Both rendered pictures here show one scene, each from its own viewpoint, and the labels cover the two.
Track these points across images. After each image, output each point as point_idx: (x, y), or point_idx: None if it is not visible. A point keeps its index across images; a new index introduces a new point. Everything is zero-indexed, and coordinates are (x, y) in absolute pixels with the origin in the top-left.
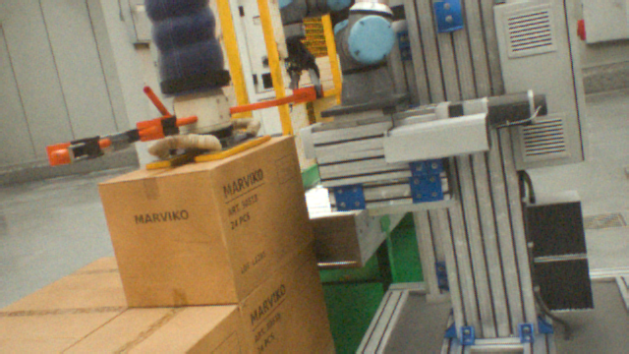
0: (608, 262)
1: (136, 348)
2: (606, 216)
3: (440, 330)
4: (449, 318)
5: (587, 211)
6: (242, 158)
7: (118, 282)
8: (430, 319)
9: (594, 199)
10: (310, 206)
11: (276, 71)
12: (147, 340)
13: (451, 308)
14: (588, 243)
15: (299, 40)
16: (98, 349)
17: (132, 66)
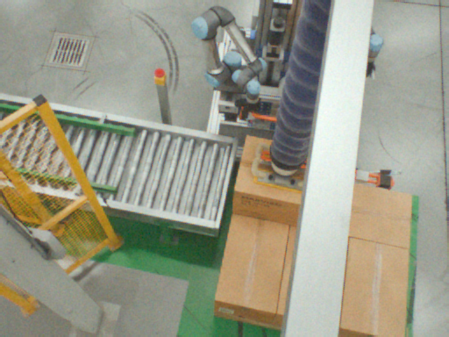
0: (143, 63)
1: (362, 206)
2: (60, 45)
3: (261, 132)
4: (255, 127)
5: (44, 51)
6: None
7: (277, 256)
8: (248, 135)
9: (15, 40)
10: (159, 175)
11: (10, 163)
12: (356, 204)
13: (247, 125)
14: (108, 64)
15: None
16: (361, 222)
17: (55, 274)
